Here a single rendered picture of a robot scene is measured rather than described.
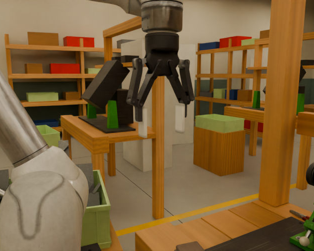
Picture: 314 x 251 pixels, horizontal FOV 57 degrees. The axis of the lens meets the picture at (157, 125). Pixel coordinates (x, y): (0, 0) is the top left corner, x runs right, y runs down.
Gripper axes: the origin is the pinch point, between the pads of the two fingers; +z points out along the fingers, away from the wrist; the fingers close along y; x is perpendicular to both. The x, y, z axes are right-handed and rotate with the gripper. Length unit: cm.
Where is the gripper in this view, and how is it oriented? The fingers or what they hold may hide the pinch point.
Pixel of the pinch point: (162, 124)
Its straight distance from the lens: 67.0
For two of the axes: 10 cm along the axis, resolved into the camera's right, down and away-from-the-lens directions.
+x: 5.0, 1.5, -8.5
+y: -8.6, 0.9, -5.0
